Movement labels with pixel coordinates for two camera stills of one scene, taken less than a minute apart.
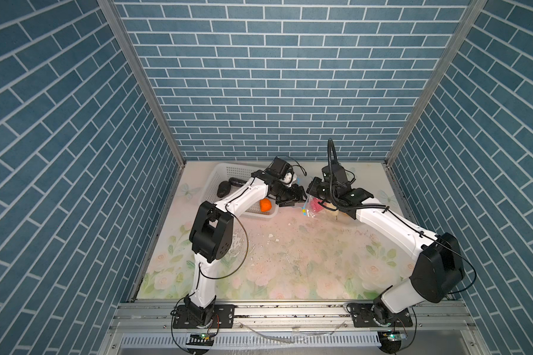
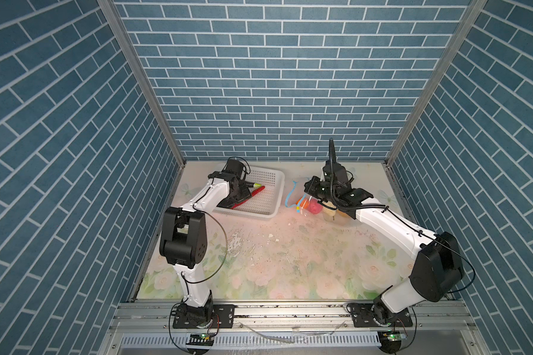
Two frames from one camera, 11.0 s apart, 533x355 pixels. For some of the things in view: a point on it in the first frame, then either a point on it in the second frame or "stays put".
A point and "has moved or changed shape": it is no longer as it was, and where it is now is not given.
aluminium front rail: x=160 y=316 stays put
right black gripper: x=313 y=186 stays put
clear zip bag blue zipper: x=313 y=208 has moved or changed shape
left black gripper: x=292 y=197 -> x=244 y=194
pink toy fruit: x=315 y=206 stays put
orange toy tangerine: x=265 y=205 -> x=305 y=203
